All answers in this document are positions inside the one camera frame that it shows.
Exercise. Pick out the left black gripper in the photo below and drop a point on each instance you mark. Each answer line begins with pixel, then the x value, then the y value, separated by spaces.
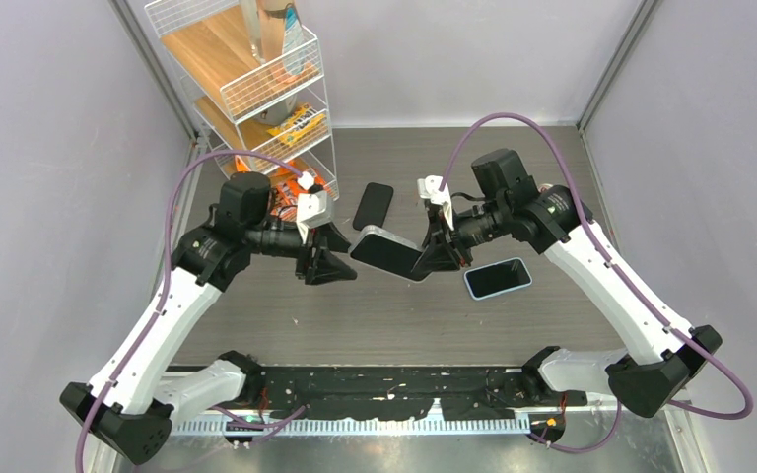
pixel 323 267

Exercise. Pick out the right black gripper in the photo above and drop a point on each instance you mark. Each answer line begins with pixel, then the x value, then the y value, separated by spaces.
pixel 446 251

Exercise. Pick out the black phone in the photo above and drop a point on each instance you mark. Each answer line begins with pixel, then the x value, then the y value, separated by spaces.
pixel 392 254

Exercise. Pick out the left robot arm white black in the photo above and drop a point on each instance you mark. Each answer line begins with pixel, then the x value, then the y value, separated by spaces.
pixel 126 405

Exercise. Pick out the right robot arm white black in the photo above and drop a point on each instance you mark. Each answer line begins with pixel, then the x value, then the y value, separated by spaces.
pixel 657 358

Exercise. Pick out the black phone case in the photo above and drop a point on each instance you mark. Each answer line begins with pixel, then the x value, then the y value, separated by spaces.
pixel 373 206

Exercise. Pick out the phone in light blue case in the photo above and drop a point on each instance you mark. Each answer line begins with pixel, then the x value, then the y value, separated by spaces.
pixel 495 279

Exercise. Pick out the orange snack packs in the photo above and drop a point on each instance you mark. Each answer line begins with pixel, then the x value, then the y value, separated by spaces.
pixel 287 190

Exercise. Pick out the yellow snack bag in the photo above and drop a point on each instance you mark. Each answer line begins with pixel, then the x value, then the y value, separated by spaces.
pixel 304 119

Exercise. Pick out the blue white bottle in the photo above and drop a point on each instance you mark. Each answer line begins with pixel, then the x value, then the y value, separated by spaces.
pixel 293 39

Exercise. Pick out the clear bottle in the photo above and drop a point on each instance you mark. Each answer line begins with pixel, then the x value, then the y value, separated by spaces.
pixel 250 14

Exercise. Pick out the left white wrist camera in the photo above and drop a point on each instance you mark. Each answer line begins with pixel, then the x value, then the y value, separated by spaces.
pixel 314 209

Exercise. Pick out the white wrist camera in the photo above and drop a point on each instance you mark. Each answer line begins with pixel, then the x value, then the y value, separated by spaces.
pixel 434 191
pixel 314 209

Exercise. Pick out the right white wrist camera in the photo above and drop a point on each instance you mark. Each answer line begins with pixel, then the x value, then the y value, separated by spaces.
pixel 434 191

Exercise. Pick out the white wire shelf rack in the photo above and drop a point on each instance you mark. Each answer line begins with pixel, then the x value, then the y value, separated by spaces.
pixel 235 98

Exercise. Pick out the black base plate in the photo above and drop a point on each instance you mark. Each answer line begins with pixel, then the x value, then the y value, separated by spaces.
pixel 398 393

